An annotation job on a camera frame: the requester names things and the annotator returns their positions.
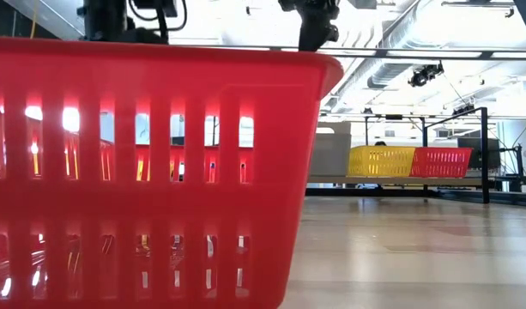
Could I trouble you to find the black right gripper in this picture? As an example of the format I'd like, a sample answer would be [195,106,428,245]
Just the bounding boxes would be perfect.
[278,0,342,52]

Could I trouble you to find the white plastic basket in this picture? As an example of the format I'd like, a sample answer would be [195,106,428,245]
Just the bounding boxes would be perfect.
[309,131,352,178]

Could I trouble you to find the yellow slotted plastic basket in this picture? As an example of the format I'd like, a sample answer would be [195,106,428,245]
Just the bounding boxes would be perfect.
[30,143,82,177]
[347,145,417,179]
[101,156,216,183]

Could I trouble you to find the red slotted plastic basket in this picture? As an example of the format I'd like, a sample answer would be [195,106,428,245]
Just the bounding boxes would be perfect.
[0,36,345,309]
[409,146,474,179]

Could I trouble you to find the black ceiling-hung device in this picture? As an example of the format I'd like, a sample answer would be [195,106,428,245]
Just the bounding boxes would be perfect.
[450,102,477,118]

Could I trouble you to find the dark gray monitor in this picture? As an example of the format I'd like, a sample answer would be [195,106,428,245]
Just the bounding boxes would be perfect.
[457,136,503,172]

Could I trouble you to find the black background robot stand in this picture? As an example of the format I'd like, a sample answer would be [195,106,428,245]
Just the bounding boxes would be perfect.
[498,143,526,194]

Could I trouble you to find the gray ceiling air duct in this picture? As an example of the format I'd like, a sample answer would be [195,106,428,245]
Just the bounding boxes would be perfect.
[322,0,444,115]
[367,63,418,90]

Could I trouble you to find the gray horizontal frame bar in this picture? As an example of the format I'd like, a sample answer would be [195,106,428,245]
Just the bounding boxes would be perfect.
[167,42,526,61]

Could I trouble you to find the black ceiling-hung camera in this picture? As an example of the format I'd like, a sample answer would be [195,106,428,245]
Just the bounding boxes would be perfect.
[407,61,445,88]

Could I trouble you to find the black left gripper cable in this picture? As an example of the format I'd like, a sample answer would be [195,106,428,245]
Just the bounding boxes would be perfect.
[127,0,189,43]

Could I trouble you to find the black aluminium table frame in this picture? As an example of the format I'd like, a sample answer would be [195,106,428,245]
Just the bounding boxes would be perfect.
[304,186,526,209]

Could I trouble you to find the black frame wooden shelf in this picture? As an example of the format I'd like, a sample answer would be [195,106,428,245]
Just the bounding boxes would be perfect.
[305,106,492,205]

